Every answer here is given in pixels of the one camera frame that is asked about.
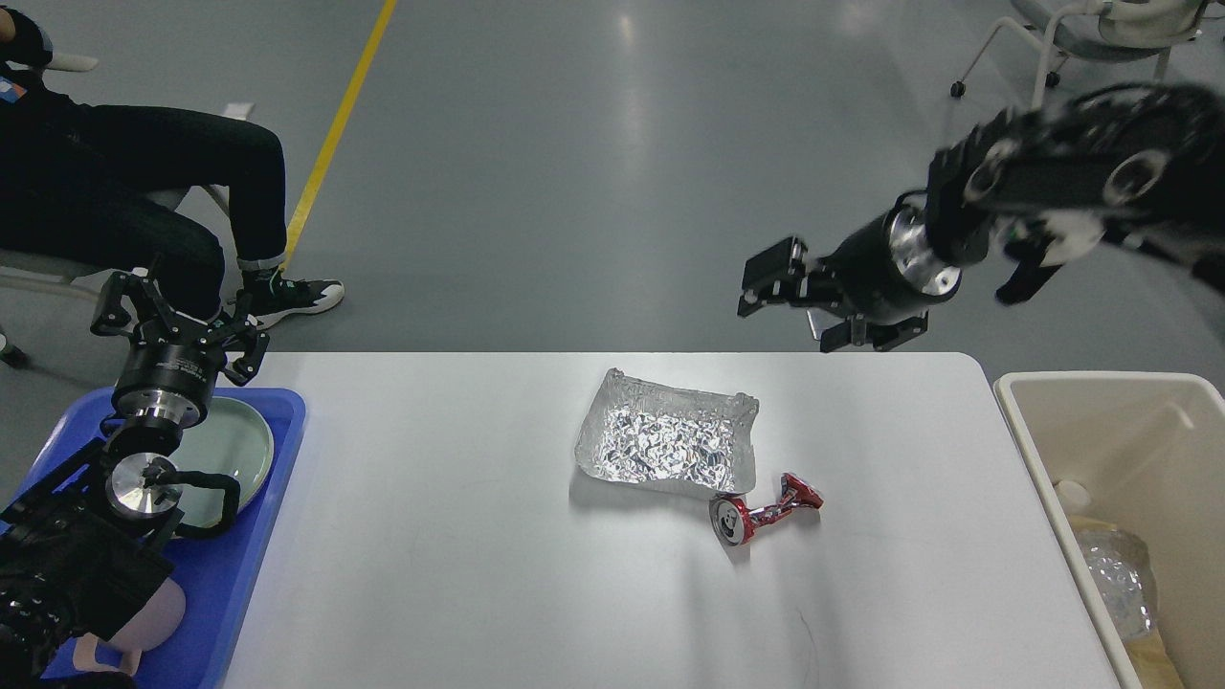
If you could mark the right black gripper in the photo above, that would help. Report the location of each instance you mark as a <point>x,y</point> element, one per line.
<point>885,276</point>

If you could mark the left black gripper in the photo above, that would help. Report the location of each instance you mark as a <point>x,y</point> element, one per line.
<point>170,372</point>

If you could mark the mint green plate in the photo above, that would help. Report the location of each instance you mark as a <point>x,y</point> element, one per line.
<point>233,440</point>

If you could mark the pink mug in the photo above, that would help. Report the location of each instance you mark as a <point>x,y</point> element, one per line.
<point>150,627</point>

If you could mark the foil tray with paper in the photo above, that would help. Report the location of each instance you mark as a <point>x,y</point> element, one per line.
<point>1120,566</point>

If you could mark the brown paper bag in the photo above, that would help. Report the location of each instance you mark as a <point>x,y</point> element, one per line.
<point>1149,658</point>

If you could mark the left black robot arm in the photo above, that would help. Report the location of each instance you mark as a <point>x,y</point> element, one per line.
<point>83,546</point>

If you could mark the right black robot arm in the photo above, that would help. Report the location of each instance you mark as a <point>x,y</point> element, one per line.
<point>1137,165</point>

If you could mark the left white chair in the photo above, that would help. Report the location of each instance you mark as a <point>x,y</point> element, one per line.
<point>59,275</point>

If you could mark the seated person in black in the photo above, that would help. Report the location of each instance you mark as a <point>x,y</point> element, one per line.
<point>78,181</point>

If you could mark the empty foil tray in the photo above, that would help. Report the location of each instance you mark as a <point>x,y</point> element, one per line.
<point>686,442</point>

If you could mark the white floor tile marker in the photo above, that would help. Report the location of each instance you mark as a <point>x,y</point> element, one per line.
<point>238,111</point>

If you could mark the crushed red soda can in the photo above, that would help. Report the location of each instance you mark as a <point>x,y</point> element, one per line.
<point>735,524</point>

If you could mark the white cup in bin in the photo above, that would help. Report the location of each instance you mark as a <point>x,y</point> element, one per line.
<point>1073,497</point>

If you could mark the beige plastic bin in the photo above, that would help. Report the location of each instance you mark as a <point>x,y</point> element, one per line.
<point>1150,448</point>

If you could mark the grey office chair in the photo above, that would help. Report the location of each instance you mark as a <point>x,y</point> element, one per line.
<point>1108,32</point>

